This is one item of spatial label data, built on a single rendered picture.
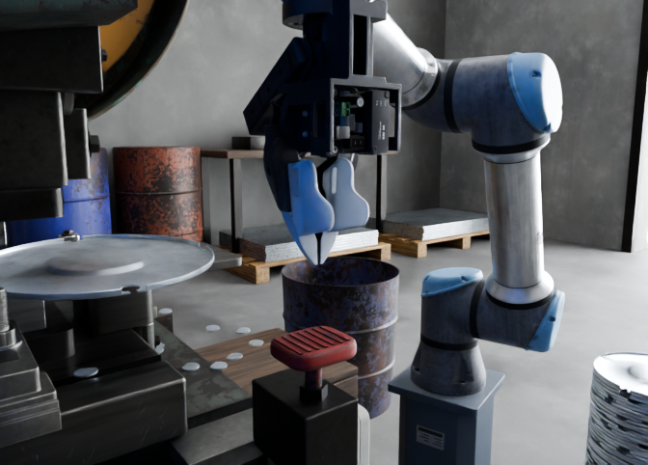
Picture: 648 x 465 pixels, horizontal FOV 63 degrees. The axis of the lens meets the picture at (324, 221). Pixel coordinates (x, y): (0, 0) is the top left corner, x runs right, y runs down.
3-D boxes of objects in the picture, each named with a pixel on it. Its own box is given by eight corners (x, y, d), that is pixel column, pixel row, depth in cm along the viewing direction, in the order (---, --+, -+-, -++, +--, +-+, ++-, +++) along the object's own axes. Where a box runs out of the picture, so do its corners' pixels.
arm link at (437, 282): (434, 318, 116) (436, 259, 114) (495, 332, 108) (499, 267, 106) (409, 335, 106) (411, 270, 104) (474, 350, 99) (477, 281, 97)
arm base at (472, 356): (428, 357, 120) (429, 315, 118) (495, 374, 111) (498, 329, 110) (397, 382, 108) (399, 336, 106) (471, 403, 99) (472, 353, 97)
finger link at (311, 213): (319, 280, 41) (319, 160, 40) (279, 265, 46) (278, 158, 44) (350, 274, 43) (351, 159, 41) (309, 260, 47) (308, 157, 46)
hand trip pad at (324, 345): (324, 393, 54) (324, 321, 53) (363, 417, 49) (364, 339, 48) (264, 414, 50) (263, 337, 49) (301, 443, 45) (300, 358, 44)
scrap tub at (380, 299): (347, 363, 224) (348, 252, 216) (421, 401, 191) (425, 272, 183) (261, 391, 199) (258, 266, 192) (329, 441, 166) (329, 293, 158)
